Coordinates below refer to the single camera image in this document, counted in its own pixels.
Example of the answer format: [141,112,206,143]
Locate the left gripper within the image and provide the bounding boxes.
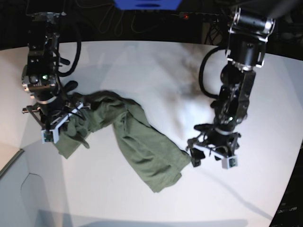
[186,131,241,167]

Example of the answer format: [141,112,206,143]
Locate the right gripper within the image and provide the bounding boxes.
[22,96,91,149]

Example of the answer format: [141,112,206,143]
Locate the olive green t-shirt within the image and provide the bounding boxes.
[54,91,191,192]

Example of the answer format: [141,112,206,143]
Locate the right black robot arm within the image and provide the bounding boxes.
[21,12,84,144]

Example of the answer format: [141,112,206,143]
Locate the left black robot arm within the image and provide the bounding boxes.
[187,6,275,169]

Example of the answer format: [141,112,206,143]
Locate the blue plastic box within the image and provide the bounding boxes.
[114,0,182,10]

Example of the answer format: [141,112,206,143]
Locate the black power strip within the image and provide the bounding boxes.
[177,12,225,23]

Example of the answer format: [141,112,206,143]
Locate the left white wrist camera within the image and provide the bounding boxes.
[221,156,238,169]

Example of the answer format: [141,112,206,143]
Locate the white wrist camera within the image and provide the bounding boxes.
[221,156,238,169]
[41,124,61,144]

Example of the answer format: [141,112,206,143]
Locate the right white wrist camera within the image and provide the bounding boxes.
[41,124,61,144]

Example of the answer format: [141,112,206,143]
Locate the grey cable loops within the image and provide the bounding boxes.
[98,4,166,36]

